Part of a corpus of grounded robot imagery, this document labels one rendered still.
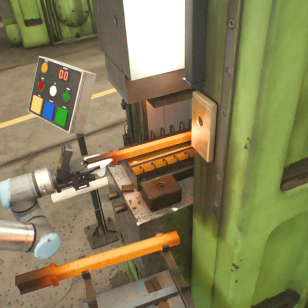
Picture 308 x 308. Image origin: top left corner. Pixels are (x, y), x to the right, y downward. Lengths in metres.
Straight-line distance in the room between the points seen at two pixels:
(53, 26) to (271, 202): 5.34
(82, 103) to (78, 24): 4.52
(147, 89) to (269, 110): 0.42
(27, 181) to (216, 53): 0.71
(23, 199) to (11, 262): 1.24
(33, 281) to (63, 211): 1.65
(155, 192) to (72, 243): 1.28
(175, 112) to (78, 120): 0.44
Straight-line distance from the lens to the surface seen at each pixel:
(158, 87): 1.01
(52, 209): 2.56
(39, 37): 5.98
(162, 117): 1.40
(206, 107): 0.81
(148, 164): 1.19
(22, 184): 1.13
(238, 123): 0.76
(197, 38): 0.78
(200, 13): 0.77
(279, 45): 0.65
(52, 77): 1.62
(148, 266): 1.30
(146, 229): 1.13
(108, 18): 0.99
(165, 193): 1.09
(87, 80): 1.48
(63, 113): 1.52
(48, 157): 3.09
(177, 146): 1.28
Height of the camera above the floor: 1.74
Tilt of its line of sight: 37 degrees down
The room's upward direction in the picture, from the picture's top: 4 degrees counter-clockwise
